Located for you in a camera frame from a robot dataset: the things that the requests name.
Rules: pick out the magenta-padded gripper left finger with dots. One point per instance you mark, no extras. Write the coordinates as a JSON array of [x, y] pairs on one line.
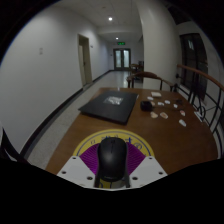
[[75, 170]]

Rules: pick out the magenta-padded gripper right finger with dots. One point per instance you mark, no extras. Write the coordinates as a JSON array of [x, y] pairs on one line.
[[148, 170]]

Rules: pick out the black computer mouse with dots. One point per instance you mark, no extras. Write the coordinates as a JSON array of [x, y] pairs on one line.
[[112, 158]]

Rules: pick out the round yellow mouse pad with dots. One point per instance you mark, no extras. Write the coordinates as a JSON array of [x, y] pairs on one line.
[[86, 140]]

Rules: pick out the small tan card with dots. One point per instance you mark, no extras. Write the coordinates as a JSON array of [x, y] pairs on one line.
[[163, 115], [154, 115]]

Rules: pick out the small white card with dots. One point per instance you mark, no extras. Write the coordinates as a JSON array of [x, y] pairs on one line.
[[182, 113], [150, 98], [175, 105], [167, 101], [160, 103], [182, 123]]

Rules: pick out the small black box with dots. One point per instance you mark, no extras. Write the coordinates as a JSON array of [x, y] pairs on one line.
[[145, 106]]

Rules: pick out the black laptop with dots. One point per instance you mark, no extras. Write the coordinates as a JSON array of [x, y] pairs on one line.
[[110, 106]]

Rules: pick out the flat white box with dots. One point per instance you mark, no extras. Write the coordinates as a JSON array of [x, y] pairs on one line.
[[156, 94]]

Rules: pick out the wooden armchair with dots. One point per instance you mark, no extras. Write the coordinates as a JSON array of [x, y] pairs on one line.
[[148, 75]]

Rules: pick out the black railing with wooden handrail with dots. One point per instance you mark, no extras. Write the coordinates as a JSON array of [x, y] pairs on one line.
[[200, 75]]

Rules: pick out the pale side door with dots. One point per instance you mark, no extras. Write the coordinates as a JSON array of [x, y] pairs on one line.
[[85, 61]]

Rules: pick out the glass double door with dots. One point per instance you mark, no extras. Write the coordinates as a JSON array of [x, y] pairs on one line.
[[122, 59]]

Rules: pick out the dark framed window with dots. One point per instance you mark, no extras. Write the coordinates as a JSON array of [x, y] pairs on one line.
[[193, 63]]

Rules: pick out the green exit sign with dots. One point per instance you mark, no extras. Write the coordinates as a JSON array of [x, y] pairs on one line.
[[121, 43]]

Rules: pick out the black metal frame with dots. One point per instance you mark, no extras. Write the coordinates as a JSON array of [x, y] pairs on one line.
[[8, 148]]

